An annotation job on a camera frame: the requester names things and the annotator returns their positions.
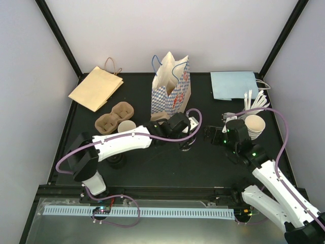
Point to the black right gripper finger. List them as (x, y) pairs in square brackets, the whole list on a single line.
[(208, 136), (211, 127)]

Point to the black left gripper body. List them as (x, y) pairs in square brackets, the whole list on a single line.
[(184, 143)]

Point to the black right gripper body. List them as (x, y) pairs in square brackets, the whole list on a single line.
[(217, 140)]

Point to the blue checkered paper bag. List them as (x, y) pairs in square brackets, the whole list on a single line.
[(171, 87)]

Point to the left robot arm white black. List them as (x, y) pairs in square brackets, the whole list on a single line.
[(87, 152)]

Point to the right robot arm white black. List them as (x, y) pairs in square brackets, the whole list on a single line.
[(286, 207)]

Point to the white paper coffee cup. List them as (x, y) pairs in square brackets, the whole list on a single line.
[(126, 125)]

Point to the stack of paper cups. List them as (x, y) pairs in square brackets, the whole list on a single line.
[(255, 126)]

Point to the light blue paper bag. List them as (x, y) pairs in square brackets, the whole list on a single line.
[(234, 84)]

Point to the stack of black lids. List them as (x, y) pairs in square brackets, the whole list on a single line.
[(117, 161)]

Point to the small electronics board right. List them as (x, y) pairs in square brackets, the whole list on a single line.
[(245, 212)]

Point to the small electronics board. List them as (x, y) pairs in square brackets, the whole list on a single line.
[(101, 210), (245, 212)]

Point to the brown cardboard cup carrier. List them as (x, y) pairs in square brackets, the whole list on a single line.
[(108, 123)]

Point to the small electronics board left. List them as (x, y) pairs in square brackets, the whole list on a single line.
[(101, 210)]

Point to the brown kraft paper bag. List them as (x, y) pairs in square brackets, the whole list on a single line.
[(98, 86)]

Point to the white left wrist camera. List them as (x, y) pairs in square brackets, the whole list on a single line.
[(190, 125)]

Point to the light blue slotted cable duct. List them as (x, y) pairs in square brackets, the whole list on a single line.
[(143, 212)]

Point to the right black frame post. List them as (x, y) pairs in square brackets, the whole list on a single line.
[(290, 23)]

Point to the black frame post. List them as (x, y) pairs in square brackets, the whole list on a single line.
[(290, 23), (45, 10)]

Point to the left black frame post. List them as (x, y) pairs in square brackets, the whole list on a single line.
[(45, 10)]

